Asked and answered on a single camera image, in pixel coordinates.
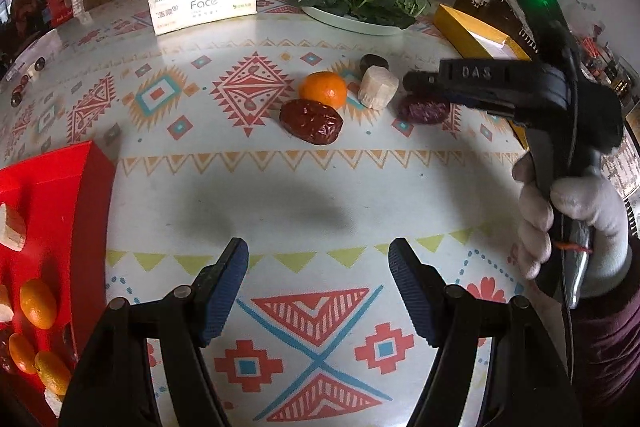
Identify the dark purple plum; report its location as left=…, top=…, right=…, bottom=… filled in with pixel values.
left=61, top=324, right=78, bottom=363
left=359, top=54, right=390, bottom=75

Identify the wrinkled red date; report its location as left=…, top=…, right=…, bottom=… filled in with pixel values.
left=279, top=99, right=342, bottom=146

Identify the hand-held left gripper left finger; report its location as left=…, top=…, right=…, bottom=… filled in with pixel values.
left=57, top=237, right=250, bottom=427

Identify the grey patterned chair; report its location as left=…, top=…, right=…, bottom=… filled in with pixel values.
left=600, top=142, right=640, bottom=202

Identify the person's right hand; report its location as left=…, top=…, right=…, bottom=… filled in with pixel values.
left=512, top=153, right=631, bottom=298

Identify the person's right forearm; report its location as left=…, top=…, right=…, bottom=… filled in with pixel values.
left=567, top=234, right=640, bottom=413

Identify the white oval plate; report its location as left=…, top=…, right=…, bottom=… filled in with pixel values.
left=300, top=4, right=418, bottom=36

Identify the small red date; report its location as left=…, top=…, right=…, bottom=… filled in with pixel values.
left=0, top=329, right=13, bottom=373

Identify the orange with stem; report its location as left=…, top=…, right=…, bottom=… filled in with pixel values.
left=20, top=278, right=58, bottom=330

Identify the red box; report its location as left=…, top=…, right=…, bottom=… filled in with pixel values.
left=0, top=141, right=117, bottom=427

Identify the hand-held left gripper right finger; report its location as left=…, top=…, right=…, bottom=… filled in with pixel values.
left=388, top=237, right=583, bottom=427

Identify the black cable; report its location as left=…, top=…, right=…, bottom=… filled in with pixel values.
left=555, top=22, right=583, bottom=388

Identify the small orange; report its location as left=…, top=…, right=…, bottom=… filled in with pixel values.
left=7, top=332, right=38, bottom=375
left=300, top=71, right=348, bottom=110
left=34, top=349, right=72, bottom=396

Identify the red carton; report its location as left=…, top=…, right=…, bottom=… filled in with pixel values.
left=46, top=0, right=85, bottom=28

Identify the large red date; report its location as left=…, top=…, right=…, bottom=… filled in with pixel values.
left=397, top=93, right=452, bottom=126

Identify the yellow cardboard box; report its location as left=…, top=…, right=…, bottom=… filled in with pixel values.
left=432, top=4, right=533, bottom=152

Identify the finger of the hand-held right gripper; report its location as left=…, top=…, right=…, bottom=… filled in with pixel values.
left=402, top=59, right=543, bottom=100
left=445, top=94, right=516, bottom=120

